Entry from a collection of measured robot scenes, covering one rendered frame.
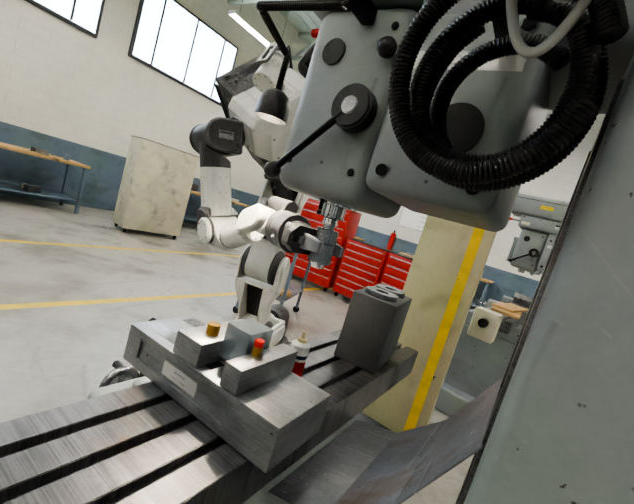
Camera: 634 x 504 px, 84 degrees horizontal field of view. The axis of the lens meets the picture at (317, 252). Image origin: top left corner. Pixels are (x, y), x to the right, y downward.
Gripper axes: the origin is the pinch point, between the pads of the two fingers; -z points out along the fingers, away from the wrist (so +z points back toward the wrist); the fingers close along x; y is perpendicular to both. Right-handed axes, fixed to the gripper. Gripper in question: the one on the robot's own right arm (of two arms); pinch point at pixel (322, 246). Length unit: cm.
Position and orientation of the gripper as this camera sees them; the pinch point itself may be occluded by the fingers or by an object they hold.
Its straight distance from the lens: 70.4
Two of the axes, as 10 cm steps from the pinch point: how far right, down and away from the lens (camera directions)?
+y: -2.9, 9.5, 1.2
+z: -5.5, -2.6, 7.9
